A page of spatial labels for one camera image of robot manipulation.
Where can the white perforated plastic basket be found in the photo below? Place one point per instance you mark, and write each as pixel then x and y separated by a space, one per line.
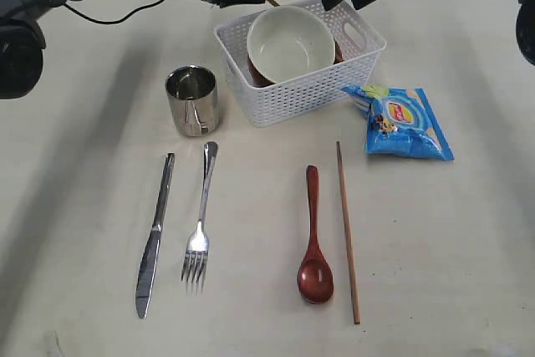
pixel 361 45

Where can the shiny stainless steel cup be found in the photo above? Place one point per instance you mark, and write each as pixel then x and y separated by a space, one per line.
pixel 192 94

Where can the blue Lay's chips bag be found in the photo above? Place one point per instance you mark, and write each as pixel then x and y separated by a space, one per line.
pixel 400 122

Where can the silver metal fork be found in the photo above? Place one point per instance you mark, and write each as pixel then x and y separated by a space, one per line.
pixel 198 244

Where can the silver metal knife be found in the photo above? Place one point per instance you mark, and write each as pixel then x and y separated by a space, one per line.
pixel 148 263

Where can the dark red wooden spoon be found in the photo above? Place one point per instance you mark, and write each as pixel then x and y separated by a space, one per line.
pixel 314 279

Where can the white ceramic bowl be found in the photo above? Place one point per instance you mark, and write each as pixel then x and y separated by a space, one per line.
pixel 288 42

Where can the brown wooden plate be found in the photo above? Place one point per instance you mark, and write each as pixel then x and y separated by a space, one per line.
pixel 261 81

